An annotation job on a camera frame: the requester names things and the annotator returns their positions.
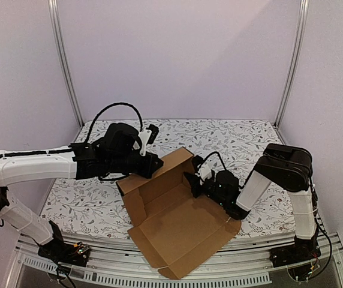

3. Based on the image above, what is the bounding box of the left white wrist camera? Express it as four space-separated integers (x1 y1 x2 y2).
133 124 159 156

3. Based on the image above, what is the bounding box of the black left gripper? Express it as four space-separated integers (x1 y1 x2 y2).
107 152 163 179

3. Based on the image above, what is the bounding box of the aluminium frame post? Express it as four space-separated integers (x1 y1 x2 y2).
273 0 309 130
48 0 85 128

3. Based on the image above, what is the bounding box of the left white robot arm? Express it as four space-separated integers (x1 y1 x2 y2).
0 123 163 260

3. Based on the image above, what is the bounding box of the floral patterned table mat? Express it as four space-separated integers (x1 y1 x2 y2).
41 119 295 239

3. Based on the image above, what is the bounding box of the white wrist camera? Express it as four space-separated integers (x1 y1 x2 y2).
192 155 215 185
133 124 159 156

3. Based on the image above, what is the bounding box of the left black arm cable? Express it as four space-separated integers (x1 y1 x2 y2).
83 102 144 145

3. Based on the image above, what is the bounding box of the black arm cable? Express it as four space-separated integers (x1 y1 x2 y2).
203 151 246 190
83 102 144 145

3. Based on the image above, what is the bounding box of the aluminium front rail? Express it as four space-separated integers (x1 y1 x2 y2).
6 233 343 287

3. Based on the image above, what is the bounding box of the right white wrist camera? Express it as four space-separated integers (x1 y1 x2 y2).
192 155 215 185

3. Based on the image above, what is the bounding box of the right aluminium frame post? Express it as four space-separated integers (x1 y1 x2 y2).
273 0 309 130

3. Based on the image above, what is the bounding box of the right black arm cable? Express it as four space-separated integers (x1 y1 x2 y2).
203 151 246 190

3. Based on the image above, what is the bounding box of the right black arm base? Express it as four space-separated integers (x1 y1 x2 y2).
269 236 321 268

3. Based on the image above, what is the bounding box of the left aluminium frame post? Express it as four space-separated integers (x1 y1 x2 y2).
48 0 85 128

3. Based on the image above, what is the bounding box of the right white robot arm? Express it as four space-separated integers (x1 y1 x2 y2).
183 143 318 262

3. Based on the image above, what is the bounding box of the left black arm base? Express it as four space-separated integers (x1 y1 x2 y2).
38 220 91 267

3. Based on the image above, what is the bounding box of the brown cardboard box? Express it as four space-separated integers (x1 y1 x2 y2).
116 148 241 280

